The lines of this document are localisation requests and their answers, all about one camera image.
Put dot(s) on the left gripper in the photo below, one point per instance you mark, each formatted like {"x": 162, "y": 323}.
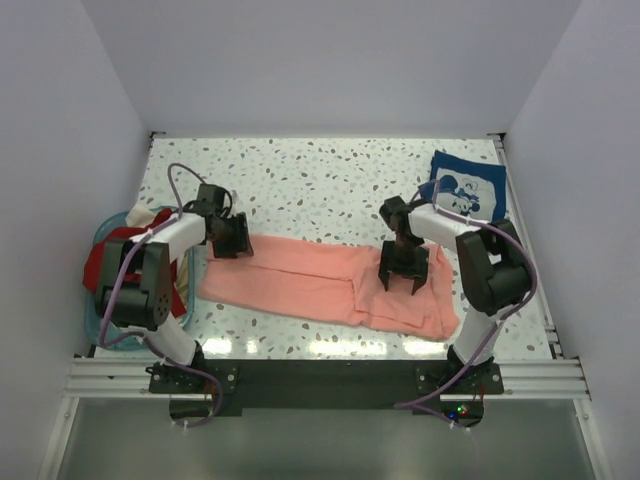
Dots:
{"x": 240, "y": 242}

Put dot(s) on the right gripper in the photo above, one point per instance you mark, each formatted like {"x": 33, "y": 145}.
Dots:
{"x": 417, "y": 270}

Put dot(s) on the salmon pink t-shirt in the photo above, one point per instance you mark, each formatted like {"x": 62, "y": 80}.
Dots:
{"x": 334, "y": 284}

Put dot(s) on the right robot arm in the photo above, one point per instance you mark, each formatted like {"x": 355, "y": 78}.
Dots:
{"x": 497, "y": 275}

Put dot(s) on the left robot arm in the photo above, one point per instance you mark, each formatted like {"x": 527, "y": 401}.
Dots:
{"x": 133, "y": 297}

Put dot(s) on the folded blue printed t-shirt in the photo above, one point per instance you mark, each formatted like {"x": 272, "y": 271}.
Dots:
{"x": 467, "y": 188}

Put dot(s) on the clear teal plastic bin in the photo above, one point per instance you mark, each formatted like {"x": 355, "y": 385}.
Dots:
{"x": 92, "y": 320}

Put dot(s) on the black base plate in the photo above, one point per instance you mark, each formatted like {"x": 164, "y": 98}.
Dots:
{"x": 231, "y": 387}

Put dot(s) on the aluminium frame rail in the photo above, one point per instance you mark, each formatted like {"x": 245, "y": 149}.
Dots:
{"x": 522, "y": 380}

